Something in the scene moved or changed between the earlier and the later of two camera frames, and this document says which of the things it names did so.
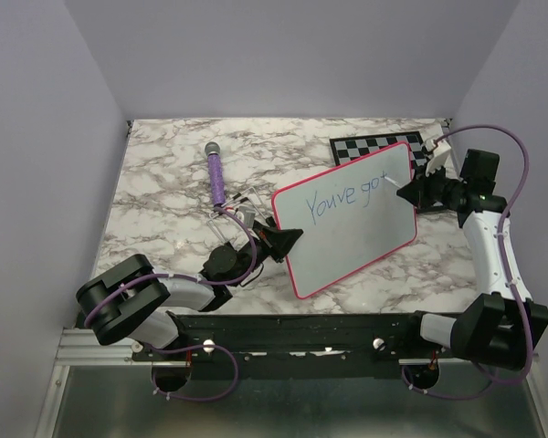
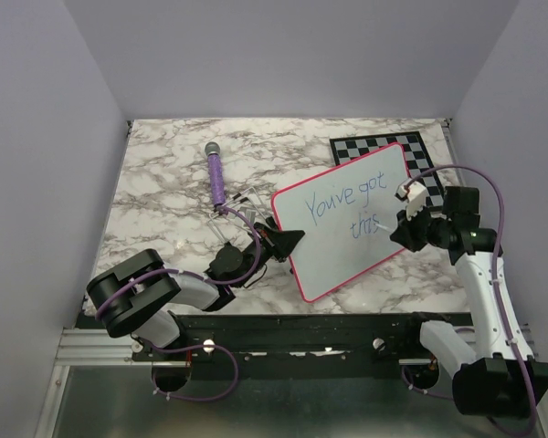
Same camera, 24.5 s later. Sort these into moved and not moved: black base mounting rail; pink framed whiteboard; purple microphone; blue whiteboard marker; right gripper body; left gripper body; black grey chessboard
Moved: right gripper body; blue whiteboard marker
Not moved: left gripper body; pink framed whiteboard; black grey chessboard; purple microphone; black base mounting rail
